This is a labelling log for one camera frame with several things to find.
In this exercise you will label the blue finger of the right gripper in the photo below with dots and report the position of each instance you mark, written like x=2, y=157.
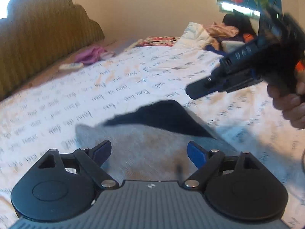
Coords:
x=235, y=83
x=206, y=86

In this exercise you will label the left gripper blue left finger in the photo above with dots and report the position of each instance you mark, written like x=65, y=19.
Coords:
x=91, y=159

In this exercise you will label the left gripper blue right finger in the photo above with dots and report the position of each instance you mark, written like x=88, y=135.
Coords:
x=204, y=159

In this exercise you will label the grey navy knit sweater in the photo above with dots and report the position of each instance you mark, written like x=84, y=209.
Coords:
x=151, y=142

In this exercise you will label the person's right hand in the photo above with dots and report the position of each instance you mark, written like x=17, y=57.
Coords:
x=291, y=106

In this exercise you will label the orange garment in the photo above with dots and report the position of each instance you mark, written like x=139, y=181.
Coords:
x=247, y=37

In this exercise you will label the light blue garment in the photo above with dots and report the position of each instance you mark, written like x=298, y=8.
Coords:
x=229, y=46

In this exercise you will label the black garment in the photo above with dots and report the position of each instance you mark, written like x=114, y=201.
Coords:
x=241, y=22

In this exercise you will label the white quilted garment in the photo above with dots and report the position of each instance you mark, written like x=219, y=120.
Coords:
x=194, y=36

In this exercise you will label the red floral pillow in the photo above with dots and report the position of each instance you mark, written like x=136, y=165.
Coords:
x=165, y=41

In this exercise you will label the peach crumpled garment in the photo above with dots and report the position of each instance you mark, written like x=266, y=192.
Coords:
x=221, y=30

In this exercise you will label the white script-print bedspread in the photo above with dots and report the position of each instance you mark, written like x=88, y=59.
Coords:
x=45, y=117

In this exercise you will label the white power strip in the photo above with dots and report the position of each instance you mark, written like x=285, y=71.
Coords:
x=71, y=67

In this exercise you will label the purple garment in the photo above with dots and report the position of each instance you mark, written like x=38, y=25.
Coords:
x=94, y=54

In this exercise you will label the olive green upholstered headboard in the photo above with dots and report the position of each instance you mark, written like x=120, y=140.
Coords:
x=37, y=33

